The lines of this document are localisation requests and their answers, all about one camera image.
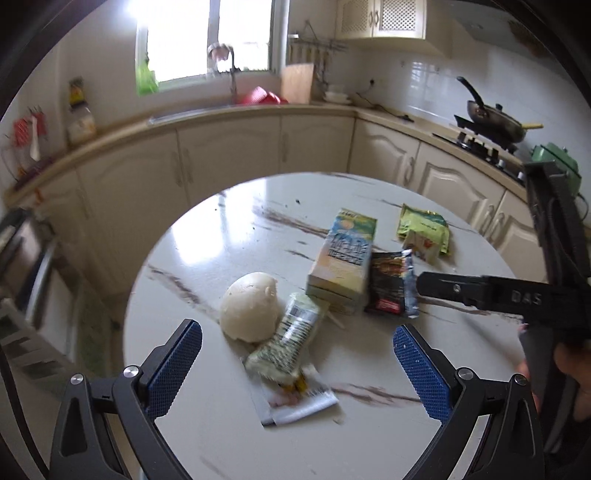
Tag black snack wrapper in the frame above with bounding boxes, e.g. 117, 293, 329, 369
365, 249, 419, 319

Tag yellow green drink carton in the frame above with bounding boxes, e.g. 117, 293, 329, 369
307, 208, 378, 314

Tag silver white foil wrapper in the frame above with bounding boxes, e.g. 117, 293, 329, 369
246, 363, 339, 427

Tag white plastic cup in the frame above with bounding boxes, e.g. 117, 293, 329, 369
219, 272, 280, 344

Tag pale green printed wrapper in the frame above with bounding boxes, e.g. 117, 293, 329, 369
243, 293, 329, 385

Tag steel kitchen sink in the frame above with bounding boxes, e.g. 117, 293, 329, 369
146, 104, 235, 126

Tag kitchen window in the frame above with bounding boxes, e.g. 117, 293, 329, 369
125, 1, 290, 91

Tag person's right hand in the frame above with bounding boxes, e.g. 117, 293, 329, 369
554, 344, 591, 421

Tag green yellow snack bag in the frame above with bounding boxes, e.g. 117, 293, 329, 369
397, 204, 451, 264

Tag black gas stove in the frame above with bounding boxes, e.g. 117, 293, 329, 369
432, 130, 526, 186

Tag green electric cooking pot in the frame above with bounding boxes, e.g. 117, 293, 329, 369
531, 142, 582, 197

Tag round white marble table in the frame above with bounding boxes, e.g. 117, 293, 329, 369
123, 171, 537, 480

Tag black electric griddle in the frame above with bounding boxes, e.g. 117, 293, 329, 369
1, 207, 44, 298

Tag cream lower cabinets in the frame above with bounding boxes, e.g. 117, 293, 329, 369
4, 106, 545, 296

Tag cream cabinets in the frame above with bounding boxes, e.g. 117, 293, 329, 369
335, 0, 448, 40
4, 106, 545, 296

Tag stacked white bowls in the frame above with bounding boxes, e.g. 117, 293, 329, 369
324, 84, 353, 105

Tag white rice spoon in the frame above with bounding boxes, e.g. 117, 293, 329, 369
29, 113, 41, 162

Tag grey range hood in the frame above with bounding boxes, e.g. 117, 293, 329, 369
447, 1, 549, 58

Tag wooden cutting board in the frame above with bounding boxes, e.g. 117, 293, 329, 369
280, 63, 315, 105

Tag cream upper cabinets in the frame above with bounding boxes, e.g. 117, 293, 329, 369
335, 0, 448, 40

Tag large glass jar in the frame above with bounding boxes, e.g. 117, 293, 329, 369
66, 103, 97, 146

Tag red plastic basin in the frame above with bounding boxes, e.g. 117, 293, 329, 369
238, 86, 288, 105

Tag yellow label sauce bottle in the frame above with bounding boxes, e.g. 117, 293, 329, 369
68, 77, 87, 109

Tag green dish soap bottle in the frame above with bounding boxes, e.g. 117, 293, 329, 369
135, 57, 159, 96

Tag chrome sink faucet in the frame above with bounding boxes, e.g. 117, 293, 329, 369
207, 42, 239, 104

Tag black wok with handle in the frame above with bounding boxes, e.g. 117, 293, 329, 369
457, 76, 544, 144

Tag wire rack with red items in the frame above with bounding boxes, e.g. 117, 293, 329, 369
1, 106, 55, 189

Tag wall utensil rail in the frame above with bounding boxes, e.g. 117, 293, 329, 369
287, 20, 349, 82

